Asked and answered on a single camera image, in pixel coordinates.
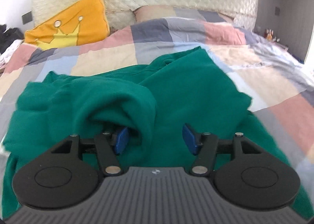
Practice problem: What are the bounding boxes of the bottles on nightstand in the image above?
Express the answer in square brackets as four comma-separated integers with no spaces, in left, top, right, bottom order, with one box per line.
[264,28,280,43]

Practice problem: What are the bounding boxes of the patchwork plaid duvet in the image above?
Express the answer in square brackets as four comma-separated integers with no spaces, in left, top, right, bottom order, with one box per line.
[0,17,314,166]

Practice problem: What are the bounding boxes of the white clothes pile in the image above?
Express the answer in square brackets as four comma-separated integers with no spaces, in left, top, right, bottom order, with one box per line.
[0,39,23,68]

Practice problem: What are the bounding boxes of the grey wardrobe cabinet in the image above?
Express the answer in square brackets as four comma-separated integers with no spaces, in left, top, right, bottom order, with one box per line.
[254,0,313,63]

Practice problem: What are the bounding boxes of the yellow crown pillow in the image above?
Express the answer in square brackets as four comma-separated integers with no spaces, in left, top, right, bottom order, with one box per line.
[25,0,110,50]

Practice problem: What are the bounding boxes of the plaid bed pillow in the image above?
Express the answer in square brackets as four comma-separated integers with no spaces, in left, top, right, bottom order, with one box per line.
[133,5,234,23]

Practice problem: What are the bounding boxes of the black clothes pile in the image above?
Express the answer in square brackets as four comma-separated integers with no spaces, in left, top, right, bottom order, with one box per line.
[0,24,24,54]

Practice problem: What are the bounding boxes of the dark wall socket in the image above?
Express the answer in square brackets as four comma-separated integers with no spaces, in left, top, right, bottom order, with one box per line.
[21,11,32,25]

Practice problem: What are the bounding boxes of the green sweatshirt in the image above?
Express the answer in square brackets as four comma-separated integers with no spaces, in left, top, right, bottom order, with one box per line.
[1,46,307,219]

